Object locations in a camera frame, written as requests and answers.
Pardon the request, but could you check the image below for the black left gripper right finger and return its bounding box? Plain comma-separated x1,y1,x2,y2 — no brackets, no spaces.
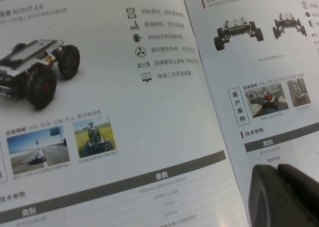
277,163,319,212

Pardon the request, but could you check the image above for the white product catalogue book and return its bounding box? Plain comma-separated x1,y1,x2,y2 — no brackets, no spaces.
0,0,319,227

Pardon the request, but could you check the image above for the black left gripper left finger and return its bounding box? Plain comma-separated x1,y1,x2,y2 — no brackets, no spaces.
248,163,319,227

